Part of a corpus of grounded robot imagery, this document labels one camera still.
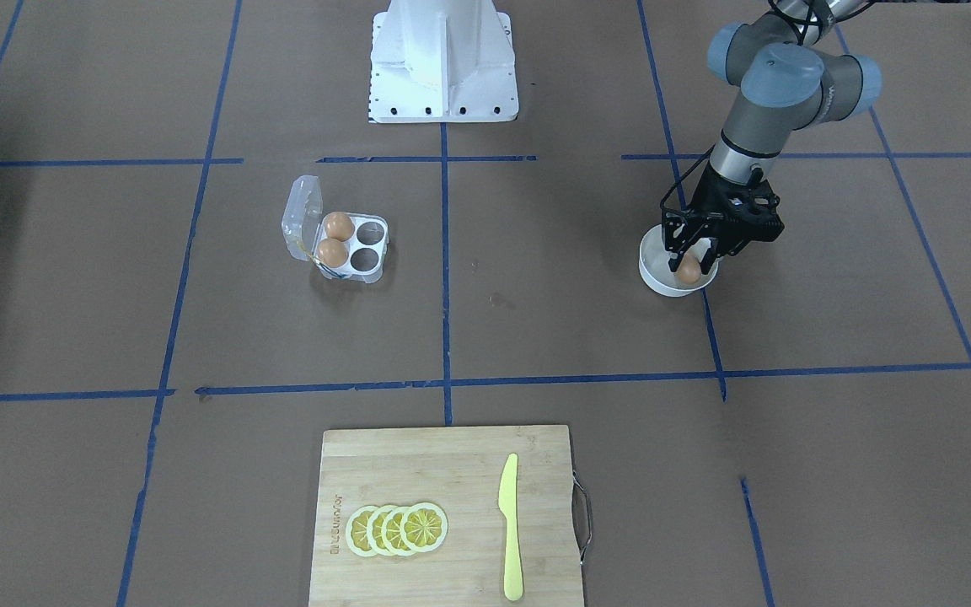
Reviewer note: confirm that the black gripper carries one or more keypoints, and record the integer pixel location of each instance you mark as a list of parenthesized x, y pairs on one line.
[(677, 237)]

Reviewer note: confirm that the brown egg from bowl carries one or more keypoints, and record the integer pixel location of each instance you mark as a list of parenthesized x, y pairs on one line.
[(689, 271)]

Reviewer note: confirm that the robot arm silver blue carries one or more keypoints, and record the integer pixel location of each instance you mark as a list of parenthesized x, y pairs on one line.
[(785, 84)]

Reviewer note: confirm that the clear plastic egg box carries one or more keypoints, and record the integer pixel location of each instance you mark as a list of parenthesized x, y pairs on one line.
[(348, 246)]

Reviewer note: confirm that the brown egg in box rear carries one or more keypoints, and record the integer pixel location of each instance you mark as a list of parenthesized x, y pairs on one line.
[(339, 226)]

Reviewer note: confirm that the brown egg in box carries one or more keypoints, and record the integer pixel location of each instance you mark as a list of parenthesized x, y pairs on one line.
[(332, 252), (339, 226)]

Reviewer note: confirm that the brown egg in box front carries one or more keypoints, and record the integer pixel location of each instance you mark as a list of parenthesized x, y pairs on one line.
[(332, 252)]

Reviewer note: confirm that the white ceramic bowl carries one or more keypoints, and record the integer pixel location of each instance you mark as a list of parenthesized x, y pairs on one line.
[(653, 263)]

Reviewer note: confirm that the bamboo cutting board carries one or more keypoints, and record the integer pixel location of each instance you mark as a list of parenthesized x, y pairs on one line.
[(447, 516)]

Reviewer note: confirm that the yellow plastic knife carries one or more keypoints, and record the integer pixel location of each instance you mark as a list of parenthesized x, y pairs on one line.
[(507, 502)]

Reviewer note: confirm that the lemon slice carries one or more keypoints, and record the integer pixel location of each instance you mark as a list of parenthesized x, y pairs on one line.
[(375, 533), (425, 527), (359, 532), (391, 532)]

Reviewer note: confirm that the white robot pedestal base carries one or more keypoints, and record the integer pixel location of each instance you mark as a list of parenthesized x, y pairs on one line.
[(442, 62)]

